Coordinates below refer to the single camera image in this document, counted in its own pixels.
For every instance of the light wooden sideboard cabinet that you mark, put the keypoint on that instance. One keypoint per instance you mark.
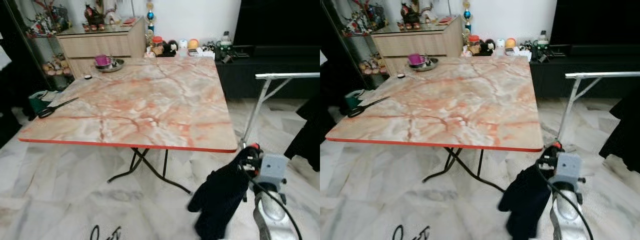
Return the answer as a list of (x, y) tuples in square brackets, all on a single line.
[(100, 45), (420, 42)]

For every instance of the jar with orange lid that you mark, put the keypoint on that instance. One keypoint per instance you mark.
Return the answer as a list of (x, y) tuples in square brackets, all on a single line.
[(474, 44), (157, 45)]

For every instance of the dark green bin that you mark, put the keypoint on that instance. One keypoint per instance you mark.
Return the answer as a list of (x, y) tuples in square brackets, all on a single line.
[(40, 100), (354, 97)]

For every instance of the orange toy ball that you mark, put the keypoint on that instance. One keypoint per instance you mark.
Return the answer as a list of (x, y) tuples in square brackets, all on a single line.
[(193, 44), (510, 43)]

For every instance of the black glass display shelf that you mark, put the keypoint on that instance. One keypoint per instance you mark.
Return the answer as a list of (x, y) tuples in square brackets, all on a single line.
[(47, 25), (360, 22)]

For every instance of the silver metal clothes rack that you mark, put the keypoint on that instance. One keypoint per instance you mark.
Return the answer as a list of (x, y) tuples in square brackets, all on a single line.
[(600, 75), (287, 75)]

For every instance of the black flat screen television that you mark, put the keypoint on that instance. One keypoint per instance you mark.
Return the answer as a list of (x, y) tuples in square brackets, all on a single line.
[(275, 22), (595, 22)]

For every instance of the pink plastic cup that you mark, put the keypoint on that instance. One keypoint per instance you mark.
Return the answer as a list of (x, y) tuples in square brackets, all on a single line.
[(416, 59), (102, 60)]

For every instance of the round metal bowl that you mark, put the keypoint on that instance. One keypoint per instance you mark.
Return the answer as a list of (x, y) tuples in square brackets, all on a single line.
[(431, 65), (117, 66)]

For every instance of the marble pattern folding table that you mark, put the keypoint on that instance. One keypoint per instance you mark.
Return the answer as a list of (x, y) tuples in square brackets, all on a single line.
[(450, 100), (140, 100)]

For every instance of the clear bottle with black cap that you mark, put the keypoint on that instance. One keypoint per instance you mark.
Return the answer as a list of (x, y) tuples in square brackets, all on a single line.
[(225, 40), (543, 40)]

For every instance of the black plush toy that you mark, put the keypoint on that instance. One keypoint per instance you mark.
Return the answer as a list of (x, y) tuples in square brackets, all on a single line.
[(170, 48), (488, 47)]

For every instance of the blue and gold trophy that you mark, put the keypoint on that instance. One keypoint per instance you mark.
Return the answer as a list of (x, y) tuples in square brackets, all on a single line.
[(467, 14), (150, 15)]

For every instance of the navy blue shirt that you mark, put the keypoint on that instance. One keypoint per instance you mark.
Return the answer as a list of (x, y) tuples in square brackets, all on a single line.
[(525, 200), (220, 200)]

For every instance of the dark figurine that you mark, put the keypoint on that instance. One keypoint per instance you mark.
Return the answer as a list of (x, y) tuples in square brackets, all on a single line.
[(94, 17), (410, 16)]

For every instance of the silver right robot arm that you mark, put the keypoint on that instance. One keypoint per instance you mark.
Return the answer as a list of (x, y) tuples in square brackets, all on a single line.
[(567, 215), (272, 215)]

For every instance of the black low TV console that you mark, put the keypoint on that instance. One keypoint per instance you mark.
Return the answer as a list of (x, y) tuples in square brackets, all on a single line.
[(240, 80), (550, 80)]

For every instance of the orange plastic clothes hanger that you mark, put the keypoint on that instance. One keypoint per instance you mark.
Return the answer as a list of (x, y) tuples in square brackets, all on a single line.
[(255, 146), (557, 145)]

